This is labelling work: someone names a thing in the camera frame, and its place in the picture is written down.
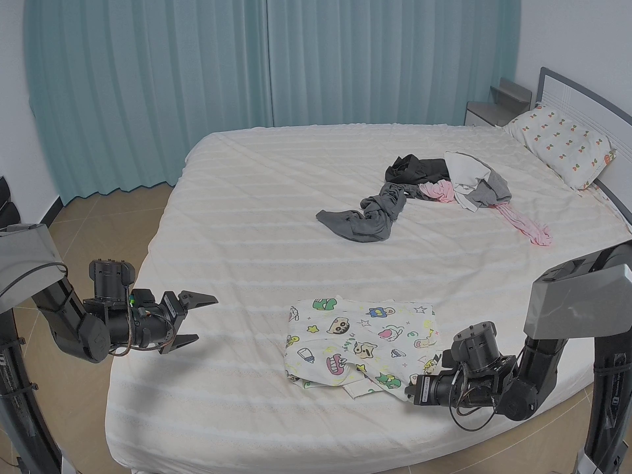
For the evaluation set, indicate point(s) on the white printed pillow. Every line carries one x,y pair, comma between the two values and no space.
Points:
563,141

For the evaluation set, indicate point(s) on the dark grey garment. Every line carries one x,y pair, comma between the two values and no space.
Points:
360,222

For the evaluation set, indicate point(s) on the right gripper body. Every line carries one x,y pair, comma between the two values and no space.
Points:
439,388

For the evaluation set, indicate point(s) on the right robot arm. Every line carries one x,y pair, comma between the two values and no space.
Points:
568,304

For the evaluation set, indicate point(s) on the white printed pyjama top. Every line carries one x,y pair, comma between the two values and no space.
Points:
360,343

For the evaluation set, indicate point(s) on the pink garment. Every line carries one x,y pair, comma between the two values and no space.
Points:
528,225

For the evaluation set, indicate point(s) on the bed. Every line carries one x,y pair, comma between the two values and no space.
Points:
271,215

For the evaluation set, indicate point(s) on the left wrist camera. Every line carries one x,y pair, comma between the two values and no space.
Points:
143,298

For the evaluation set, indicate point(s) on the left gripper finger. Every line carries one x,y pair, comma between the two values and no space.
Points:
185,341
197,299

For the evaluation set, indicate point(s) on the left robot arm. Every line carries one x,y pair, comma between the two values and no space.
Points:
74,324

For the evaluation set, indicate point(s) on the grey bedside table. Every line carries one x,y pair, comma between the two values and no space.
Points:
486,114

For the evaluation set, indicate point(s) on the black garment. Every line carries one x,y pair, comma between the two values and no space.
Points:
419,168

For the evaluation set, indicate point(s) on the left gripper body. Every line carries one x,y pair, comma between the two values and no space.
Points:
158,326

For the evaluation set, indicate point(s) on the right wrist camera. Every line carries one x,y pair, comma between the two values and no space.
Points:
448,359

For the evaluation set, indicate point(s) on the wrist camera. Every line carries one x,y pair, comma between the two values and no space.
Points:
143,298
448,359

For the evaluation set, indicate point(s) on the white and grey garment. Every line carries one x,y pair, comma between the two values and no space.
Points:
469,176

